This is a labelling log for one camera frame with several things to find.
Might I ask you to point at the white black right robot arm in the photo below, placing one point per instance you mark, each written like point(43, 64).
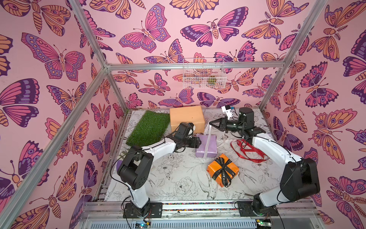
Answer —
point(300, 177)

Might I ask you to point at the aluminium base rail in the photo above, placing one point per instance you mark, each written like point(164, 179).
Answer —
point(214, 214)

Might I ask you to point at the black printed ribbon bow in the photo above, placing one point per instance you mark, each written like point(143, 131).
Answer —
point(223, 171)

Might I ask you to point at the green artificial grass mat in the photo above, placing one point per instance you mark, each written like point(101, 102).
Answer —
point(149, 130)

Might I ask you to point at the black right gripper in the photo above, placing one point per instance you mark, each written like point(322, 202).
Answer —
point(223, 124)

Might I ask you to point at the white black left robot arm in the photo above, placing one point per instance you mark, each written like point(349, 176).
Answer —
point(135, 168)

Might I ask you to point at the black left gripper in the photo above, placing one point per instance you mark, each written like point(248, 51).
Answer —
point(195, 143)

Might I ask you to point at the white satin ribbon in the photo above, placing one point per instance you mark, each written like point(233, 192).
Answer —
point(208, 141)

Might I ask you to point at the lilac gift box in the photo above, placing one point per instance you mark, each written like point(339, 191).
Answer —
point(212, 150)

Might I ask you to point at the white wire basket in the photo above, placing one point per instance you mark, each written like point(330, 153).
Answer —
point(204, 75)

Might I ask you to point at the orange gift box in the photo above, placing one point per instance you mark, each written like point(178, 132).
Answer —
point(223, 170)

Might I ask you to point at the red satin ribbon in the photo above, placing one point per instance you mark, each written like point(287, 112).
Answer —
point(246, 151)

